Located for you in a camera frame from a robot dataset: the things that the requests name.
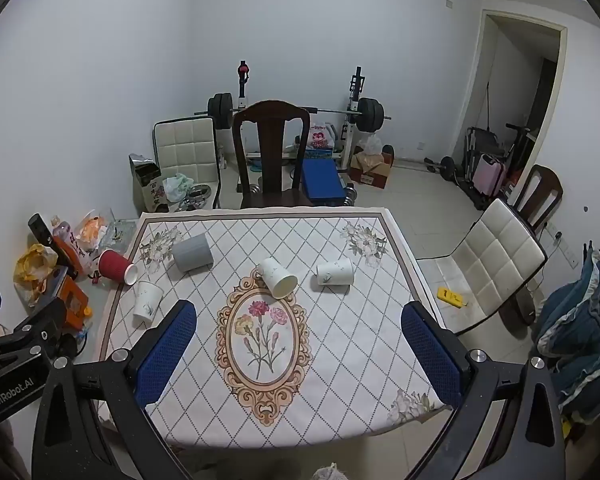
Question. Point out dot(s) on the brown cardboard box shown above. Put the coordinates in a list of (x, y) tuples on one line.
[(372, 170)]

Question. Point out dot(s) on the grey cup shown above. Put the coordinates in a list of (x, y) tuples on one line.
[(193, 254)]

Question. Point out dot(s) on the blue bench pad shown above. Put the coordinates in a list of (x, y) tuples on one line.
[(321, 182)]

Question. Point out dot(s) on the red and white bag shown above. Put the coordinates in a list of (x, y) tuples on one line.
[(321, 136)]

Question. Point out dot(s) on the dark wooden chair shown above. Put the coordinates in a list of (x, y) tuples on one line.
[(271, 150), (540, 190)]

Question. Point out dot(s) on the plain white paper cup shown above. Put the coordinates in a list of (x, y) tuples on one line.
[(276, 276)]

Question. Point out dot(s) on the orange box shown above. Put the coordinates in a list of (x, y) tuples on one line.
[(72, 302)]

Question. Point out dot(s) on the black scooter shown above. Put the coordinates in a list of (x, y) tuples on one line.
[(517, 145)]

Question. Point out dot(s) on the clear plastic container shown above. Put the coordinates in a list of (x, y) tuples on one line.
[(116, 234)]

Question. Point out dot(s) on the blue clothing pile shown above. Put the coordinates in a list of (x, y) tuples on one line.
[(580, 330)]

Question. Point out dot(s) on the red paper cup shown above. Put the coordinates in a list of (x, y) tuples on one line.
[(114, 264)]

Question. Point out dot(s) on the black device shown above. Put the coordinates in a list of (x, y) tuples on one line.
[(40, 227)]

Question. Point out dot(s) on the yellow plastic bag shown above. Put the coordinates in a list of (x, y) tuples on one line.
[(32, 270)]

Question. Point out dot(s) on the open printed cardboard box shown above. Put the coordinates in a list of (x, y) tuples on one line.
[(147, 185)]

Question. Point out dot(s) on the green and white plastic bag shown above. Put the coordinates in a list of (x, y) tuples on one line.
[(177, 186)]

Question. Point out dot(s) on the pink suitcase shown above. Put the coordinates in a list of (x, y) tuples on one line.
[(487, 175)]

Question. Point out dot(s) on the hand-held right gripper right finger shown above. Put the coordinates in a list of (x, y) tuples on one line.
[(430, 350)]

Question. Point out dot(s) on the white barbell rack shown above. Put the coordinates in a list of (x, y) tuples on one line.
[(354, 95)]

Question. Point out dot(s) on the black folding cart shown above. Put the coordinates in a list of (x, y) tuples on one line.
[(480, 140)]

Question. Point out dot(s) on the white wall power strip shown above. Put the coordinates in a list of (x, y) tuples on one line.
[(562, 247)]

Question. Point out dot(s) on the metal bowls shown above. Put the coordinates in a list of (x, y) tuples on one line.
[(196, 196)]

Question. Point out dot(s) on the small black barbell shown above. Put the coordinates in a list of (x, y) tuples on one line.
[(447, 166)]

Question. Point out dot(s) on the orange snack bag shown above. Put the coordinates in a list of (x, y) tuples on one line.
[(91, 230)]

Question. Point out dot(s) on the yellow tool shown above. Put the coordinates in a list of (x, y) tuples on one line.
[(451, 297)]

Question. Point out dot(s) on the white cup with plant print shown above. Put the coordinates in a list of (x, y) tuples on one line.
[(334, 274), (147, 301)]

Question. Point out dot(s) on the floral printed tablecloth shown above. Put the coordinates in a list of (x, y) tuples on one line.
[(330, 340)]

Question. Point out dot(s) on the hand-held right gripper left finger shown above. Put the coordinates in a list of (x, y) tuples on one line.
[(166, 345)]

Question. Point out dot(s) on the white padded chair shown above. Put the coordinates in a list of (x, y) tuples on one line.
[(185, 147), (495, 255)]

